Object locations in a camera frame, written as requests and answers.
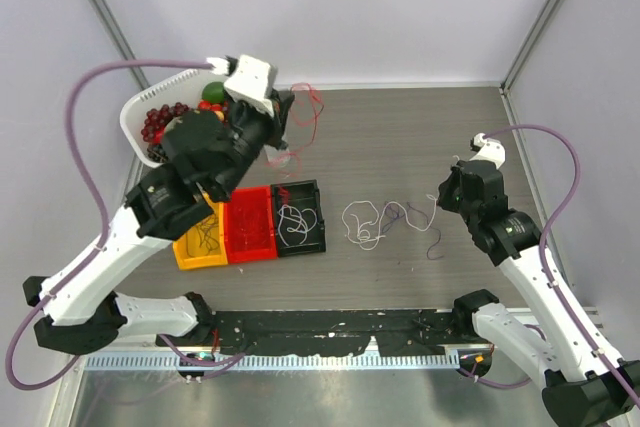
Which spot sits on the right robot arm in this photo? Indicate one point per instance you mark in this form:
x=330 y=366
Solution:
x=583 y=379

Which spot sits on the white plastic basket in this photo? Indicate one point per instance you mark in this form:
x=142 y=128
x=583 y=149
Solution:
x=185 y=87

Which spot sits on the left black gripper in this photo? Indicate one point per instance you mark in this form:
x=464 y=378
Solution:
x=274 y=123

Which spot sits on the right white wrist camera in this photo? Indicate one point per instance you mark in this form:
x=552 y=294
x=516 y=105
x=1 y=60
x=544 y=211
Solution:
x=487 y=149

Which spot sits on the black plastic bin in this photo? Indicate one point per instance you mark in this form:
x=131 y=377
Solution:
x=299 y=224

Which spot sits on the red cherry cluster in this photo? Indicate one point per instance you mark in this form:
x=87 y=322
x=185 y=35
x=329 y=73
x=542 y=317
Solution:
x=220 y=109

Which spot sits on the clear water bottle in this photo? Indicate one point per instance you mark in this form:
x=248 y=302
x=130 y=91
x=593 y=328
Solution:
x=277 y=158

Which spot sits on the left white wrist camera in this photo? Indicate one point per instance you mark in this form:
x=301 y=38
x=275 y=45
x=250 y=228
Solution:
x=248 y=79

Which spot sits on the yellow plastic bin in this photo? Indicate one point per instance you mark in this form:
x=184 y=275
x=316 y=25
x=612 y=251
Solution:
x=203 y=245

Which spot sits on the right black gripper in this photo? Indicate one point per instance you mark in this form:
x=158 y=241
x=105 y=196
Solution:
x=444 y=199

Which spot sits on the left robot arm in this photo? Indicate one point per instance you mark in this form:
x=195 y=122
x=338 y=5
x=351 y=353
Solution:
x=208 y=153

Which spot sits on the green lime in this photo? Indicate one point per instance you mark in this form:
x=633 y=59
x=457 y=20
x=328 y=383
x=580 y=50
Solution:
x=213 y=93

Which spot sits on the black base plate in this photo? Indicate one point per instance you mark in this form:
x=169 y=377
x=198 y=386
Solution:
x=332 y=333

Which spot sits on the red plastic bin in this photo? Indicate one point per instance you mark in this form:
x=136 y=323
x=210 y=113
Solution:
x=248 y=221

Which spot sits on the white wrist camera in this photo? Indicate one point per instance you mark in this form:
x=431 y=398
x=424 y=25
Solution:
x=487 y=149
x=248 y=79

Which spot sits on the red grape bunch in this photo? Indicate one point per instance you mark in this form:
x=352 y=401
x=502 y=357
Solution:
x=157 y=119

